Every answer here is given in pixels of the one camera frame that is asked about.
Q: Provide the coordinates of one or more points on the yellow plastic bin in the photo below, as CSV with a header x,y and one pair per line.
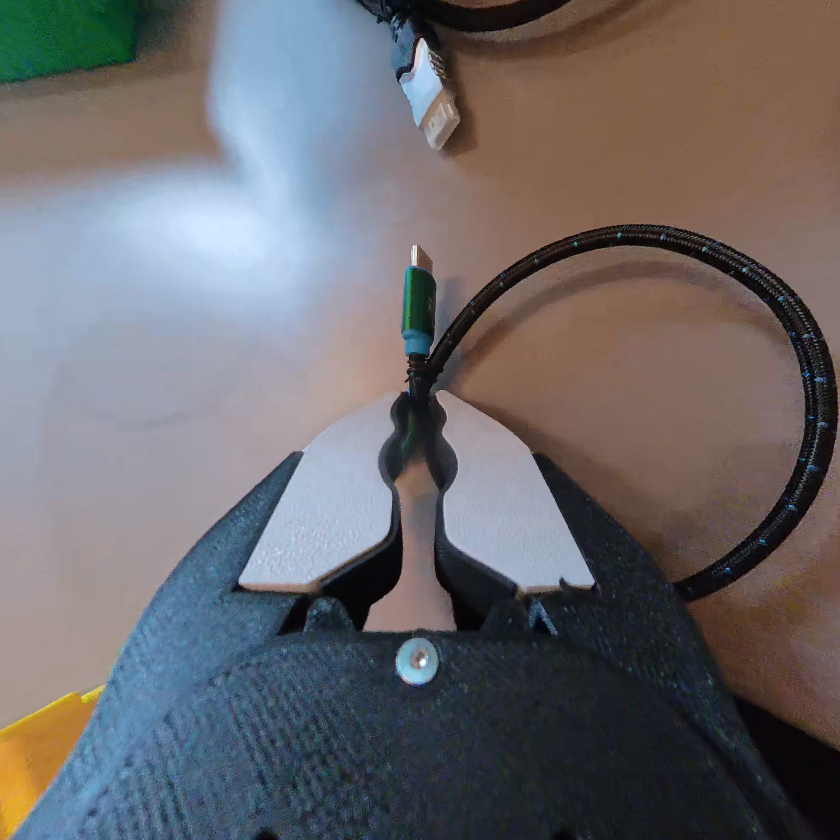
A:
x,y
33,754

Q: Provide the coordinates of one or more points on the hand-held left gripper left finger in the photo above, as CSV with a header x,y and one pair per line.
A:
x,y
328,512

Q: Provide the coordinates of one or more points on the green plastic bin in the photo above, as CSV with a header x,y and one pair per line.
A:
x,y
59,33

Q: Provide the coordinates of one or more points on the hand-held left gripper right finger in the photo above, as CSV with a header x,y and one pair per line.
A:
x,y
512,512

